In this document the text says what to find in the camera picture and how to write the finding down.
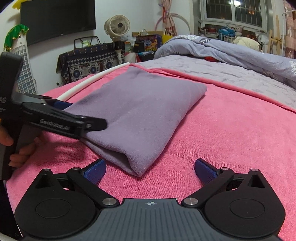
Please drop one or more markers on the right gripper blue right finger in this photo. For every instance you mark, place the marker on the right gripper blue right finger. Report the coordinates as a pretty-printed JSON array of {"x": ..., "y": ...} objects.
[{"x": 207, "y": 173}]

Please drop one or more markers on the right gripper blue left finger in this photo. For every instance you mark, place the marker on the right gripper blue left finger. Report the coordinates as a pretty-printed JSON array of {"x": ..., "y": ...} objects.
[{"x": 94, "y": 172}]

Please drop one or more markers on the purple sweater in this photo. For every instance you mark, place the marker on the purple sweater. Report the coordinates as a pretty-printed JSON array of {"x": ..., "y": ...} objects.
[{"x": 142, "y": 111}]

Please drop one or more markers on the pink towel blanket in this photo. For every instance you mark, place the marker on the pink towel blanket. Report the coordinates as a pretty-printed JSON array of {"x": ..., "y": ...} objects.
[{"x": 228, "y": 127}]

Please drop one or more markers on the patterned cloth covered cabinet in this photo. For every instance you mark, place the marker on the patterned cloth covered cabinet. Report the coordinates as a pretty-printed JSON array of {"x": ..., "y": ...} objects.
[{"x": 81, "y": 62}]

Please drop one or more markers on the lavender bed sheet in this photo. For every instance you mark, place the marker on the lavender bed sheet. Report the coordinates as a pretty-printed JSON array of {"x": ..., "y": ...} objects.
[{"x": 233, "y": 75}]

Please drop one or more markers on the cream desk fan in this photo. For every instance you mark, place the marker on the cream desk fan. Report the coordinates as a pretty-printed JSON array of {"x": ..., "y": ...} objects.
[{"x": 117, "y": 27}]

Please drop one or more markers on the blue-grey duvet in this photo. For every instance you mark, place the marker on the blue-grey duvet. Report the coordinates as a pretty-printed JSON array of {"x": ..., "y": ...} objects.
[{"x": 277, "y": 67}]

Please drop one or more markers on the cream pillow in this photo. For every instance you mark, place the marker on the cream pillow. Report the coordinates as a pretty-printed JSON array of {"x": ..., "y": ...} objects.
[{"x": 247, "y": 42}]

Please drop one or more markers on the yellow bag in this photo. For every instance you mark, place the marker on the yellow bag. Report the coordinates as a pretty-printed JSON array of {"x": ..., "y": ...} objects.
[{"x": 165, "y": 38}]

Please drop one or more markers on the colourful toy box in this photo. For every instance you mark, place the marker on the colourful toy box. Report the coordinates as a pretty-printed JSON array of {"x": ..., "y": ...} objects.
[{"x": 147, "y": 43}]

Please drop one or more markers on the blue plush toy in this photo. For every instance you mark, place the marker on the blue plush toy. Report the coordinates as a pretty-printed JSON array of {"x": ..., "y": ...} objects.
[{"x": 227, "y": 31}]

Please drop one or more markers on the pink left curtain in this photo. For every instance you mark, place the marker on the pink left curtain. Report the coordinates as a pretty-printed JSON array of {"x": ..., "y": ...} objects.
[{"x": 168, "y": 21}]

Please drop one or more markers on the pink curtain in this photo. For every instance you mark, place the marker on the pink curtain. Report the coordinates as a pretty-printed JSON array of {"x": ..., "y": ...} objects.
[
  {"x": 290, "y": 29},
  {"x": 168, "y": 21}
]

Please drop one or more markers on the wooden easel stand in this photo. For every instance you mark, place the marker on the wooden easel stand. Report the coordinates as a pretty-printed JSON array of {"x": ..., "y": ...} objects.
[{"x": 275, "y": 40}]

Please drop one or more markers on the window with bars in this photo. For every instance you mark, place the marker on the window with bars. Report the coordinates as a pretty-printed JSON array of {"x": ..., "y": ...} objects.
[{"x": 251, "y": 15}]

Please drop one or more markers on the pink right curtain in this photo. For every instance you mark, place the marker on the pink right curtain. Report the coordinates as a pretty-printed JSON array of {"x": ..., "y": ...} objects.
[{"x": 290, "y": 29}]

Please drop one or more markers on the black wire basket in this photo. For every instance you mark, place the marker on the black wire basket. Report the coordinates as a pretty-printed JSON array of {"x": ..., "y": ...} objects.
[{"x": 86, "y": 42}]

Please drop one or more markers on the black wall television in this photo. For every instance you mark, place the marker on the black wall television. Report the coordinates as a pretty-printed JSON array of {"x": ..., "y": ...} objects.
[{"x": 47, "y": 19}]

